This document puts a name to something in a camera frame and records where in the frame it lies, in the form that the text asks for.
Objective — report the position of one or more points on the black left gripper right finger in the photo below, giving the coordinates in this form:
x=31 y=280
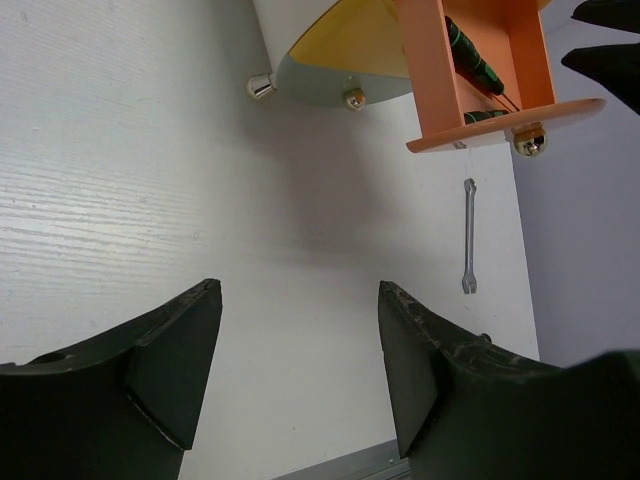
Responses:
x=465 y=408

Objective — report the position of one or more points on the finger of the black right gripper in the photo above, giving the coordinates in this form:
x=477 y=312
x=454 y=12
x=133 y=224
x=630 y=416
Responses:
x=615 y=67
x=620 y=15

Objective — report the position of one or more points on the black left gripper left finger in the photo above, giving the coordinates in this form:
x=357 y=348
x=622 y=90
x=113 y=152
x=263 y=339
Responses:
x=124 y=404

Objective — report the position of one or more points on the orange drawer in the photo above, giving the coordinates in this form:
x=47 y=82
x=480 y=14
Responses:
x=510 y=37

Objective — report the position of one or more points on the silver open-end wrench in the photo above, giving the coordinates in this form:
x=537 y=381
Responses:
x=469 y=282

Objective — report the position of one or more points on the cream drawer cabinet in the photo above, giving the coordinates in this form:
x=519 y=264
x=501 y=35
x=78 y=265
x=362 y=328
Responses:
x=331 y=54

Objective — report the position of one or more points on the aluminium table rail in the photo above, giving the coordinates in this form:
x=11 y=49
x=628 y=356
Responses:
x=380 y=461

